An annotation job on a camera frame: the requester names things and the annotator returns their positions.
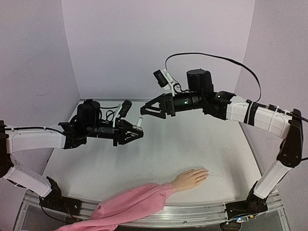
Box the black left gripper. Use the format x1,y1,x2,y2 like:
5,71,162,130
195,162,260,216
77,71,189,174
85,118,144,147

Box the clear nail polish bottle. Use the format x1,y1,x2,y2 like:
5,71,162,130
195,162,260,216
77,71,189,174
133,125,143,131

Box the pink sleeved forearm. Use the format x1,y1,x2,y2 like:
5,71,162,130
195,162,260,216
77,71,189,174
58,183,174,231

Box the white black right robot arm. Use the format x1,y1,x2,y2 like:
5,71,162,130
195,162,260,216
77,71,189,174
141,69,304,220

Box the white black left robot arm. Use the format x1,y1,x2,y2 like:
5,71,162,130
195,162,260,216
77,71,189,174
0,99,144,215

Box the mannequin hand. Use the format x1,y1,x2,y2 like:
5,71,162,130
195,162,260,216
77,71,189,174
170,168,209,193

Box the aluminium back table rail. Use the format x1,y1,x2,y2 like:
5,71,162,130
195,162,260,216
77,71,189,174
80,97,232,104

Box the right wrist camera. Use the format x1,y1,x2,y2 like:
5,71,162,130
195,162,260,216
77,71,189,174
153,68,180,96

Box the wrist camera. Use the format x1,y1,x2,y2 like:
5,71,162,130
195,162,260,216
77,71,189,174
113,100,132,128
153,68,180,96

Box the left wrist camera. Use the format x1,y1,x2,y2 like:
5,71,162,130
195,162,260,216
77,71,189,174
113,100,132,128

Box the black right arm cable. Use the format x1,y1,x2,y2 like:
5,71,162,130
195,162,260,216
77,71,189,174
165,53,262,103

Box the aluminium front base frame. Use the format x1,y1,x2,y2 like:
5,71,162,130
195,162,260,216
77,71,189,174
13,191,291,231

